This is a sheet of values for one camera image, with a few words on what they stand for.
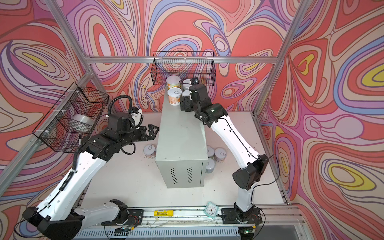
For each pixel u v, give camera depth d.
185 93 0.75
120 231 0.72
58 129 0.69
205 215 0.75
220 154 0.90
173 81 0.77
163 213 0.73
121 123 0.49
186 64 0.89
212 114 0.50
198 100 0.53
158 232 0.70
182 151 0.58
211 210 0.74
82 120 0.73
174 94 0.73
